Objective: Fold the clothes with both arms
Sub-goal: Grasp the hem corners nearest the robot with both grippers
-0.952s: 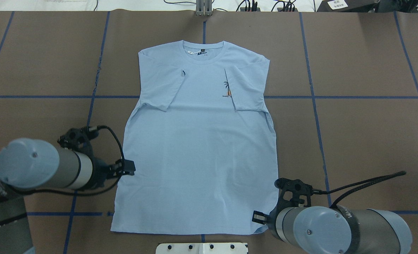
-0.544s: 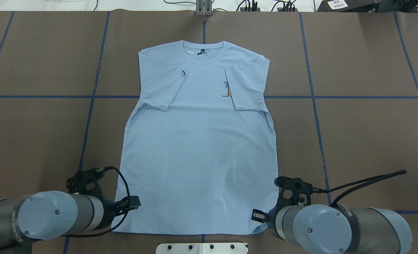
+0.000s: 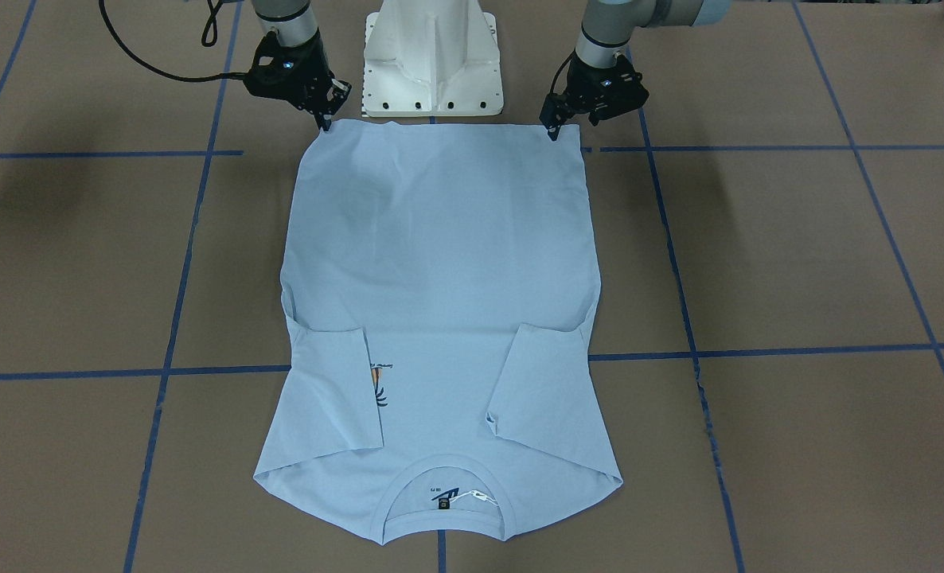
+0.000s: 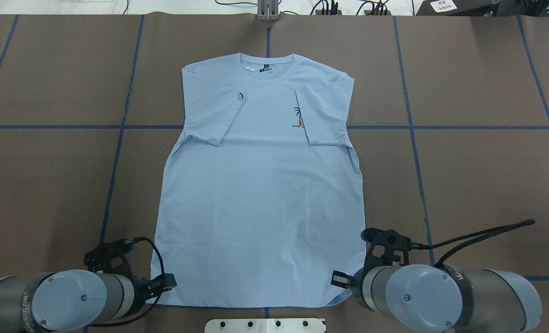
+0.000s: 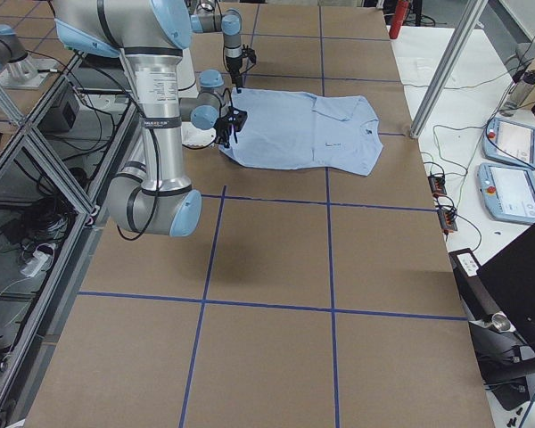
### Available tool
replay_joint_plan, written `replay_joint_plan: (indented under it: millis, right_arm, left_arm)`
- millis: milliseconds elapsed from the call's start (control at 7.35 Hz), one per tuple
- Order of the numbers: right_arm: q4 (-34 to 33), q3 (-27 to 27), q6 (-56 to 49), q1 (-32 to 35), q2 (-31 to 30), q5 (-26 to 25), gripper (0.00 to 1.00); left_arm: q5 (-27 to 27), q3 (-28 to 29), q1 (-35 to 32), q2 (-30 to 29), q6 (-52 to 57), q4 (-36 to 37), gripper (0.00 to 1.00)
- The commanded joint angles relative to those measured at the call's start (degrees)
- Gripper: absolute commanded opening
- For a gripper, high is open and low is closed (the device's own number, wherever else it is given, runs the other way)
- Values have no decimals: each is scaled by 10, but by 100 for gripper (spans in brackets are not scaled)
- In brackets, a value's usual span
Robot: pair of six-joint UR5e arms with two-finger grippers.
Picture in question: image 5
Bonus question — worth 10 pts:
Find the orange black connector box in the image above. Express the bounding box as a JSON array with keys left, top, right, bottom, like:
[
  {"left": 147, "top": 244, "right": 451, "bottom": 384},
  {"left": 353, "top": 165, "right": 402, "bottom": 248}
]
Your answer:
[{"left": 428, "top": 175, "right": 447, "bottom": 197}]

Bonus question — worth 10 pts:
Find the red fire extinguisher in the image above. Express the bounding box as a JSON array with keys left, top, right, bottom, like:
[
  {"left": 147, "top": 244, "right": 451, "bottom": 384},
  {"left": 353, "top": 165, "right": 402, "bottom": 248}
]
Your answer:
[{"left": 389, "top": 0, "right": 409, "bottom": 40}]

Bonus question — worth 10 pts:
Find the aluminium frame post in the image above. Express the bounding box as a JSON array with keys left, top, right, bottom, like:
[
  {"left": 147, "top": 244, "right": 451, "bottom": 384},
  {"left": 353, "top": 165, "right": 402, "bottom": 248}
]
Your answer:
[{"left": 409, "top": 0, "right": 489, "bottom": 139}]

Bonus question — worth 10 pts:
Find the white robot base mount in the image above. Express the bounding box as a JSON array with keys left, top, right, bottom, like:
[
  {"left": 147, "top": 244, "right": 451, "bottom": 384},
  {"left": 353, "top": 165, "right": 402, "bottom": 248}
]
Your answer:
[{"left": 177, "top": 48, "right": 216, "bottom": 149}]

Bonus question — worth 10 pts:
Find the light blue t-shirt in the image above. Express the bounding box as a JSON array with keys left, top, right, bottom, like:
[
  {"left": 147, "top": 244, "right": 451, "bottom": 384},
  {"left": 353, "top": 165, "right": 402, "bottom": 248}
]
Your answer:
[{"left": 219, "top": 88, "right": 383, "bottom": 176}]

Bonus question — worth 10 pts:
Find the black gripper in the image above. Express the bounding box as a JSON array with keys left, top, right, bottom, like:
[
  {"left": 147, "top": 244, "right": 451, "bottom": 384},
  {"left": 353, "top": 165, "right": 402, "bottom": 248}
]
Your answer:
[
  {"left": 225, "top": 45, "right": 256, "bottom": 93},
  {"left": 214, "top": 106, "right": 247, "bottom": 148}
]

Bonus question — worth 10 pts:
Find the teach pendant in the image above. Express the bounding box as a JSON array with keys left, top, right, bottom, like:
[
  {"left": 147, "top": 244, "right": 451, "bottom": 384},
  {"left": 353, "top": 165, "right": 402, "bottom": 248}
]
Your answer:
[
  {"left": 477, "top": 162, "right": 535, "bottom": 225},
  {"left": 483, "top": 117, "right": 535, "bottom": 169}
]

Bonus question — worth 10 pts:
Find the near teach pendant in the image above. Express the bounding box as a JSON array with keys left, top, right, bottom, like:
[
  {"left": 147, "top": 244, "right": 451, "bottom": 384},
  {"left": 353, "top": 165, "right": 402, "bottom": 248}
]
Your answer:
[{"left": 477, "top": 162, "right": 535, "bottom": 225}]

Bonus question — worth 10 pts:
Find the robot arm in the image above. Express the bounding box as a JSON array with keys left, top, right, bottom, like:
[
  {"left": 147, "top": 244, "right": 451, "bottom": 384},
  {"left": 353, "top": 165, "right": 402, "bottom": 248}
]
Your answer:
[
  {"left": 190, "top": 7, "right": 257, "bottom": 93},
  {"left": 53, "top": 1, "right": 256, "bottom": 237}
]

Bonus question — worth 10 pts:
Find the black laptop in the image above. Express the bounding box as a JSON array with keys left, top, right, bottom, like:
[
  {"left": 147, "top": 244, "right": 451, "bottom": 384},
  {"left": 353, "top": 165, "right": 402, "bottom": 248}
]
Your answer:
[{"left": 478, "top": 223, "right": 535, "bottom": 351}]

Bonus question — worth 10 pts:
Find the far teach pendant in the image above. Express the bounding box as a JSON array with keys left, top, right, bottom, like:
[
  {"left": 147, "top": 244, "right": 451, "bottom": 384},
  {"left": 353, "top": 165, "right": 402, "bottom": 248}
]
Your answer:
[{"left": 483, "top": 117, "right": 535, "bottom": 169}]

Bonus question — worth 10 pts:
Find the water bottle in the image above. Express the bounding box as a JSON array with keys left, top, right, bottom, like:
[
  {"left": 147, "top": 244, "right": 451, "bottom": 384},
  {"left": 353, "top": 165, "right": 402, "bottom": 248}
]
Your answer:
[{"left": 500, "top": 70, "right": 535, "bottom": 117}]

